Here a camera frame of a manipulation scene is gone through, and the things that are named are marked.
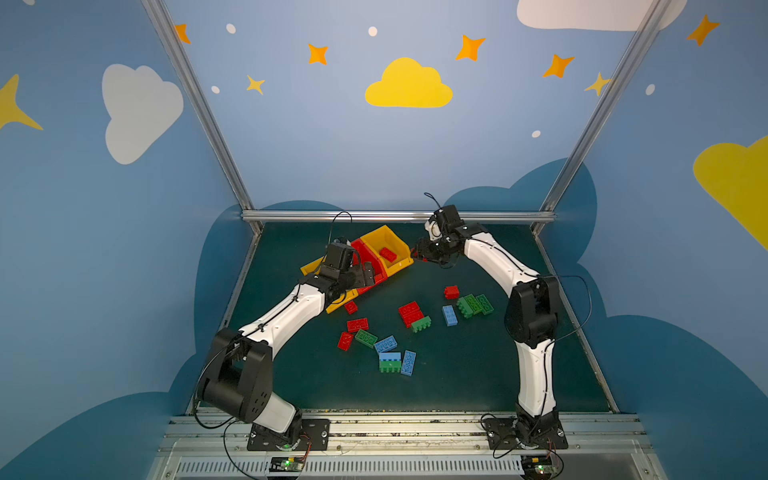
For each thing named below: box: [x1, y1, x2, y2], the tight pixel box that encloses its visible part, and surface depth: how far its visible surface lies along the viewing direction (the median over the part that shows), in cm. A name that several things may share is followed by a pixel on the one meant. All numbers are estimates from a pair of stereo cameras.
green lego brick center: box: [411, 316, 431, 333], surface depth 95 cm
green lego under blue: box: [379, 360, 401, 373], surface depth 86 cm
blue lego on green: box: [379, 352, 401, 361], surface depth 87 cm
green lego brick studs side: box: [456, 297, 473, 319], surface depth 98 cm
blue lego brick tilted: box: [374, 335, 398, 353], surface depth 90 cm
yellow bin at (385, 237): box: [360, 224, 414, 277], surface depth 113 cm
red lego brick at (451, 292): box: [443, 285, 460, 300], surface depth 103 cm
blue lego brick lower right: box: [401, 350, 417, 376], surface depth 88 cm
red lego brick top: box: [379, 247, 398, 263], surface depth 114 cm
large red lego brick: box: [398, 301, 424, 328], surface depth 97 cm
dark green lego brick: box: [355, 329, 378, 349], surface depth 92 cm
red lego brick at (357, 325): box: [347, 318, 369, 333], surface depth 95 cm
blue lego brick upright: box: [442, 304, 459, 327], surface depth 97 cm
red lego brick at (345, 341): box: [338, 332, 354, 351], surface depth 92 cm
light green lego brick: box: [464, 294, 482, 315], surface depth 100 cm
